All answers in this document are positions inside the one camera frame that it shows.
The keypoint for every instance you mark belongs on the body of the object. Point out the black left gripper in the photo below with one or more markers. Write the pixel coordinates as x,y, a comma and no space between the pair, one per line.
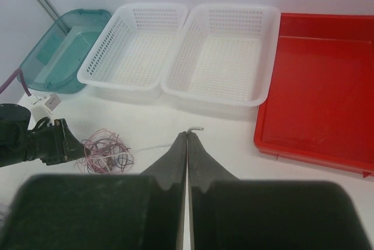
53,143

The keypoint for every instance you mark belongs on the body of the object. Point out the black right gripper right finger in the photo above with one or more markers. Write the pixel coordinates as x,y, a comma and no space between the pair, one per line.
229,213

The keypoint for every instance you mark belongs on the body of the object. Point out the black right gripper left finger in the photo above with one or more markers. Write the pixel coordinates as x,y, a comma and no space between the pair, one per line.
135,211

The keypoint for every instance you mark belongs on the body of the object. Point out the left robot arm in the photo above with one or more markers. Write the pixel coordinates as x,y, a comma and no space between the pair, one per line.
14,127

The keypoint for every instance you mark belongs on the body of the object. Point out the teal transparent plastic bin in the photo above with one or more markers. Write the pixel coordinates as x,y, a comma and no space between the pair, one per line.
53,63

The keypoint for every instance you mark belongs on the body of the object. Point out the white perforated basket left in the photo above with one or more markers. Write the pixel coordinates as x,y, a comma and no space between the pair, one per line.
130,55

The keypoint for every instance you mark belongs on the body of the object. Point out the white perforated basket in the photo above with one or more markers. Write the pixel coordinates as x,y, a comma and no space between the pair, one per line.
224,55
130,55

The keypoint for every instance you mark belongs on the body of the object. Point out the red plastic tray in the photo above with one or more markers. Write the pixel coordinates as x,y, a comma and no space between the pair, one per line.
319,108

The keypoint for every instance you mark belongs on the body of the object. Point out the white perforated basket right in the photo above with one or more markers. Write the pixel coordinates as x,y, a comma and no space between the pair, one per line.
224,55

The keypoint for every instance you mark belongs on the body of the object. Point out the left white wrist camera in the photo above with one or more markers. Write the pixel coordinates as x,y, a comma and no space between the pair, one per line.
43,106

